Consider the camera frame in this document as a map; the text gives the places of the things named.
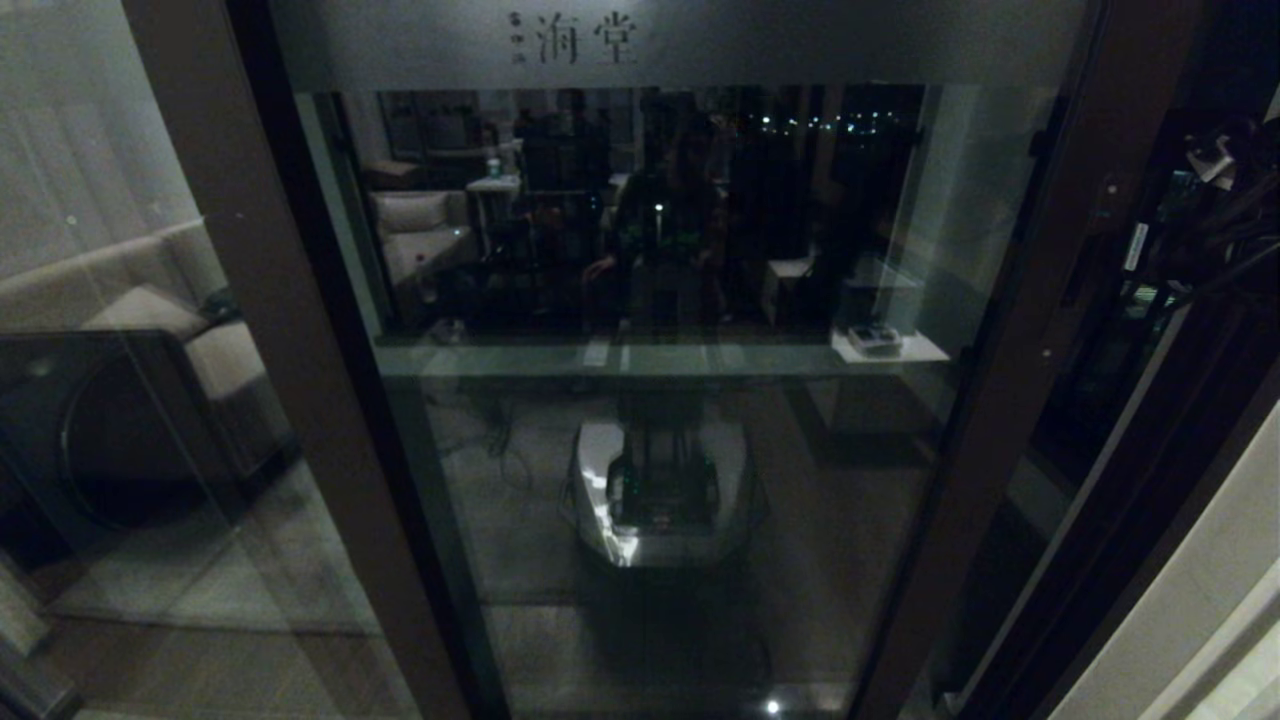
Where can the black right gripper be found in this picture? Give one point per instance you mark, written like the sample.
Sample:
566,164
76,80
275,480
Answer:
1200,245

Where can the fixed glass door panel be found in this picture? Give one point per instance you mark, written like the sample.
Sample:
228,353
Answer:
290,380

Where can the sliding glass door brown frame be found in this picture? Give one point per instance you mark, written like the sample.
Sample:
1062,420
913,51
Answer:
1030,400

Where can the dark brown door jamb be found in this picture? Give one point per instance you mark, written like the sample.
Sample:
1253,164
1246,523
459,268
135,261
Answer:
1120,620

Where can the grey floor rug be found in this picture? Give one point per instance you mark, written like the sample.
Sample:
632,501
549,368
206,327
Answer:
240,560

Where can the light grey sofa cushion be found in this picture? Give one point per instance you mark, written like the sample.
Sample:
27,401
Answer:
150,312

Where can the light grey sofa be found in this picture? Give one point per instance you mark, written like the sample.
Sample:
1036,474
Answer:
120,410

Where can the dark green cloth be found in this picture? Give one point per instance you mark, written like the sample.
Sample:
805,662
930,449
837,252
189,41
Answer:
222,300

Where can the long grey stone sill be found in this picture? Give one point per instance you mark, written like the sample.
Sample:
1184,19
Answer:
560,340

